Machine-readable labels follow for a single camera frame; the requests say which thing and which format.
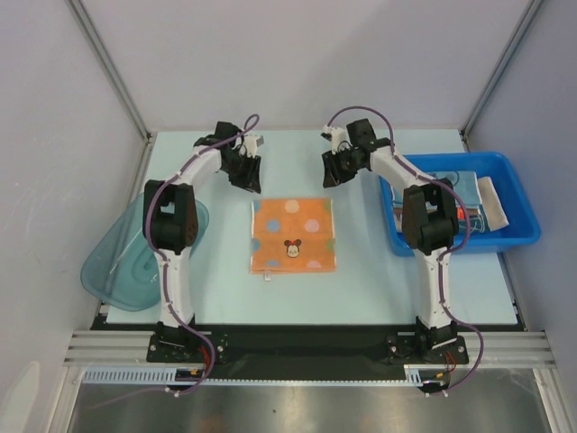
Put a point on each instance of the Doraemon teal beige towel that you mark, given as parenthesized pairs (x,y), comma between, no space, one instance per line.
(494,216)

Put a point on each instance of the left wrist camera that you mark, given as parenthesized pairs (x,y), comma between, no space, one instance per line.
(251,144)

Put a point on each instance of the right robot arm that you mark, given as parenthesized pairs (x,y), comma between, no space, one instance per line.
(429,215)

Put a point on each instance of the orange brown towel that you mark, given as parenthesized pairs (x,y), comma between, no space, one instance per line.
(474,213)

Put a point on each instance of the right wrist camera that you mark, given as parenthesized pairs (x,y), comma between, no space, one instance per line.
(338,138)

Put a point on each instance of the aluminium front rail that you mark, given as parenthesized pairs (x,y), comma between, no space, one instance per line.
(512,350)

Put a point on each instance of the blue plastic bin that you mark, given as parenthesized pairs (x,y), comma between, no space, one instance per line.
(523,228)

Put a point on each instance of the light blue towel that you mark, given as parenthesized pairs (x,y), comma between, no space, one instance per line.
(464,183)

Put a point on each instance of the aluminium frame post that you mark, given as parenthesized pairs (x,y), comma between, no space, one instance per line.
(97,45)
(526,20)

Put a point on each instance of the peach orange patterned towel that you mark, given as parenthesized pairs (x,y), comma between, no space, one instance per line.
(292,235)

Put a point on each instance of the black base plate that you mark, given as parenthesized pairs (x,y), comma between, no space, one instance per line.
(314,353)

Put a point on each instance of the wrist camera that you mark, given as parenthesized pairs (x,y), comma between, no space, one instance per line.
(338,138)
(251,144)

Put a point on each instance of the teal translucent basket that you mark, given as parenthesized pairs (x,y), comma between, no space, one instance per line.
(127,271)

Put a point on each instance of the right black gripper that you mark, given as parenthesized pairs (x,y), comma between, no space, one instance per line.
(336,167)

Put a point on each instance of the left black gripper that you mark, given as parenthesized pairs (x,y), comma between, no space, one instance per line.
(250,181)

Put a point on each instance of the right aluminium frame post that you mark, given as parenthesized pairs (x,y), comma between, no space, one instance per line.
(526,20)

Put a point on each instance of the left aluminium frame post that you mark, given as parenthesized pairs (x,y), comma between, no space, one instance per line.
(97,45)

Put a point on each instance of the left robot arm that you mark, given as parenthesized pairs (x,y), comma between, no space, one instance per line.
(205,160)

